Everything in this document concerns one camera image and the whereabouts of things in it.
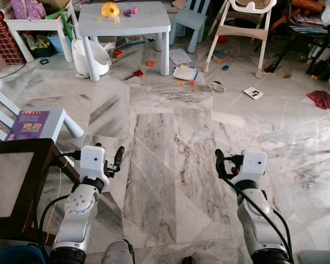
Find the dark wooden table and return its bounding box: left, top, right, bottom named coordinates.
left=0, top=139, right=81, bottom=243

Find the white card with black print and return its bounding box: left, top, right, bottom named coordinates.
left=244, top=86, right=264, bottom=100

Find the purple picture book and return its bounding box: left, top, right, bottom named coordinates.
left=5, top=110, right=50, bottom=142

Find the grey robot left leg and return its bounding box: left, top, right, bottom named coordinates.
left=102, top=240, right=135, bottom=264

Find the white plastic potty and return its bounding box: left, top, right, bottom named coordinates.
left=71, top=38, right=112, bottom=78

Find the white booklet with blue edge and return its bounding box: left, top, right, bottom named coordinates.
left=172, top=64, right=199, bottom=82

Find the dark red cloth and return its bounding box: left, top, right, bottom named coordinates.
left=306, top=90, right=330, bottom=109

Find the black storage basket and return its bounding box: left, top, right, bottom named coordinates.
left=30, top=44, right=56, bottom=58

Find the blue plastic bin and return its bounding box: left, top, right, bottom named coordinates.
left=47, top=34, right=64, bottom=53

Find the colourful picture book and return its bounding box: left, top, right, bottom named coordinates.
left=124, top=36, right=145, bottom=46

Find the plain white paper sheet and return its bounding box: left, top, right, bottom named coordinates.
left=169, top=48, right=193, bottom=65

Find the pale grey plastic kids table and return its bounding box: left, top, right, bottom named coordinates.
left=77, top=2, right=172, bottom=82

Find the blue round container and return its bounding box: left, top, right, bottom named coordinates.
left=0, top=246, right=47, bottom=264

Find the white baby high chair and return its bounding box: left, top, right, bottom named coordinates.
left=202, top=0, right=277, bottom=79

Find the white side table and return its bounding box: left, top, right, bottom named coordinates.
left=4, top=16, right=78, bottom=63

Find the yellow plastic toy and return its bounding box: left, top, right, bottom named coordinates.
left=101, top=2, right=120, bottom=23

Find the pink purple cloth pile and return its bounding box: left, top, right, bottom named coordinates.
left=11, top=0, right=46, bottom=20

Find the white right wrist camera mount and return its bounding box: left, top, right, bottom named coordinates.
left=235, top=151, right=267, bottom=185

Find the red toy with handle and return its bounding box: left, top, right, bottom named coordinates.
left=125, top=70, right=145, bottom=81

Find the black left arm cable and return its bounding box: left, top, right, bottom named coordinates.
left=37, top=194, right=73, bottom=248

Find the black metal frame chair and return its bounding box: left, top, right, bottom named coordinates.
left=264, top=0, right=330, bottom=80

